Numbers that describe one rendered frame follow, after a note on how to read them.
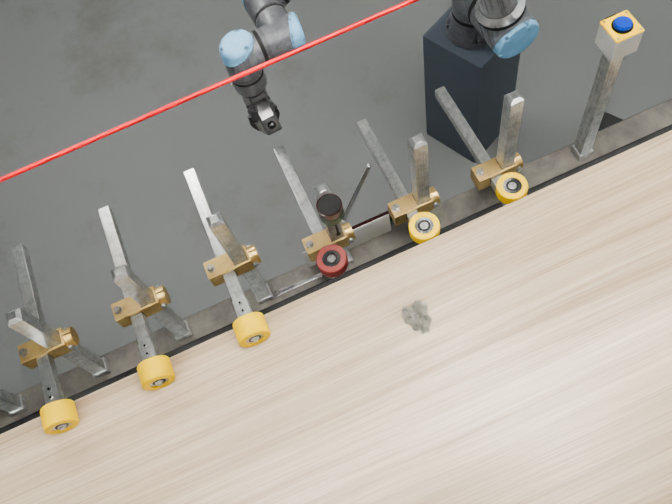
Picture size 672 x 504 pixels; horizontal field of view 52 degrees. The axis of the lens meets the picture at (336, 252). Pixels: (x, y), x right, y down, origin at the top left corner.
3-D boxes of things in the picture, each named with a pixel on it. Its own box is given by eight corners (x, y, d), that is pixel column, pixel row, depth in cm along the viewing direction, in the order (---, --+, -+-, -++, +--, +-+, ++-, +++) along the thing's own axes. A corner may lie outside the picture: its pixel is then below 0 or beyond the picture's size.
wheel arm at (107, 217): (101, 215, 189) (95, 209, 185) (114, 210, 189) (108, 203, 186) (151, 378, 167) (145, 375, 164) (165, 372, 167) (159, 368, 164)
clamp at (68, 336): (27, 350, 176) (16, 344, 171) (76, 328, 176) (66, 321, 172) (32, 371, 173) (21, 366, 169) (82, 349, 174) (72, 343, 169)
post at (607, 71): (570, 149, 202) (601, 44, 162) (585, 142, 203) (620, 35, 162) (578, 161, 200) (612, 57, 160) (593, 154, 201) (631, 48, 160)
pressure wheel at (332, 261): (318, 268, 187) (310, 251, 177) (345, 256, 188) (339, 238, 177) (329, 293, 184) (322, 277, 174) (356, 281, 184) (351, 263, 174)
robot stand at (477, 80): (426, 133, 294) (422, 35, 241) (462, 94, 300) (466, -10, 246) (474, 163, 285) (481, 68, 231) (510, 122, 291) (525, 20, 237)
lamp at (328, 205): (327, 239, 180) (312, 199, 161) (346, 230, 180) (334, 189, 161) (335, 257, 177) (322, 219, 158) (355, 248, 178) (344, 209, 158)
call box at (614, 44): (593, 44, 163) (599, 21, 156) (619, 32, 163) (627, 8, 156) (609, 65, 160) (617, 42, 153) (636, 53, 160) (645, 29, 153)
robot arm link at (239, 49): (260, 45, 171) (223, 62, 170) (271, 77, 182) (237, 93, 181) (246, 20, 175) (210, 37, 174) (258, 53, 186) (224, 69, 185)
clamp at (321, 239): (304, 247, 188) (301, 239, 183) (349, 227, 189) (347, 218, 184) (312, 264, 186) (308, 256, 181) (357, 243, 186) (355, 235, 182)
